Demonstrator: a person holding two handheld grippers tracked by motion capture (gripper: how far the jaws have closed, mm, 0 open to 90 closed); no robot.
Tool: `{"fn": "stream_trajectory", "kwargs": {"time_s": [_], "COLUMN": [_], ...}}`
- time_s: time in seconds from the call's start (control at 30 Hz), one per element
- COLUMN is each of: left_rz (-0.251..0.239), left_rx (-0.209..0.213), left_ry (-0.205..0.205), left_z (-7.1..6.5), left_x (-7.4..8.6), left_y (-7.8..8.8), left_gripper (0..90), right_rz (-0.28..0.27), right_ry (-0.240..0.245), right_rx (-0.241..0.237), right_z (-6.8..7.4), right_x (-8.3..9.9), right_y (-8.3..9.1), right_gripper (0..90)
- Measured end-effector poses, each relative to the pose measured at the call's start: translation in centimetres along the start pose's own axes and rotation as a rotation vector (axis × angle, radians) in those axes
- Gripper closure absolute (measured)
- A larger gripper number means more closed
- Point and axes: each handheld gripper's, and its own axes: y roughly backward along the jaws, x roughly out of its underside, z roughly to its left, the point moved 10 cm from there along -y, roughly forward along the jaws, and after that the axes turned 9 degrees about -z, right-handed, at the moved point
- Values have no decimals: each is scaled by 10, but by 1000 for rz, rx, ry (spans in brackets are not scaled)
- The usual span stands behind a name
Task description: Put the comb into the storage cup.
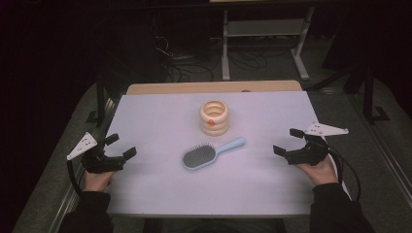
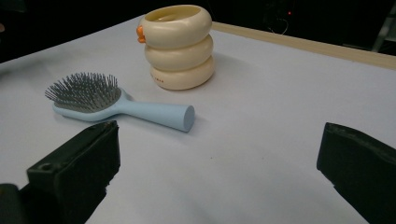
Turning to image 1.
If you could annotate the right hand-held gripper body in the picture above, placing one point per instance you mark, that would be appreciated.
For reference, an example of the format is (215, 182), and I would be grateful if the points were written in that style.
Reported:
(309, 153)

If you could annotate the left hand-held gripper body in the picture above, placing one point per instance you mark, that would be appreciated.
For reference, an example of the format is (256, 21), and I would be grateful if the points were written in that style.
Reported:
(100, 163)

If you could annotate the light blue hairbrush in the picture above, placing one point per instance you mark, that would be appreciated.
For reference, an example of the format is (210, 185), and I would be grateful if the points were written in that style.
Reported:
(197, 157)

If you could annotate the cream ribbed cup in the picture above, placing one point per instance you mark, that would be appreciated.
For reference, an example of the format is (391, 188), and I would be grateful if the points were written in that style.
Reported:
(213, 124)

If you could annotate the person's left hand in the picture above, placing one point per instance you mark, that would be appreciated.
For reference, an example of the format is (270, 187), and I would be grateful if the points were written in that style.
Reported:
(97, 181)

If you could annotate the person's right hand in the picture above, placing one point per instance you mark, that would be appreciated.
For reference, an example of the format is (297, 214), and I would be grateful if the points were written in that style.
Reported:
(320, 173)

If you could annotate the black metal stand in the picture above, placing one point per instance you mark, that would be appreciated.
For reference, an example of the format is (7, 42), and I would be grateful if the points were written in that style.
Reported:
(368, 100)
(101, 103)

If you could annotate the white table cover board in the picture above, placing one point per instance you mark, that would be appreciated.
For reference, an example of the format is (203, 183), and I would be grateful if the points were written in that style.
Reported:
(162, 119)

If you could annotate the wooden table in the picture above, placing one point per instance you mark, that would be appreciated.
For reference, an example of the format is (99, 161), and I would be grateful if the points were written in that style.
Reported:
(213, 87)

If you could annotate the metal floor rail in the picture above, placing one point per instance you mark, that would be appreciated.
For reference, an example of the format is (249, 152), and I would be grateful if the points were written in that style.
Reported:
(69, 197)
(388, 161)

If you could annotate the white metal table frame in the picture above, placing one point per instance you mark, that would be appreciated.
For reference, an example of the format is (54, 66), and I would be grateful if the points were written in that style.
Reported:
(264, 27)

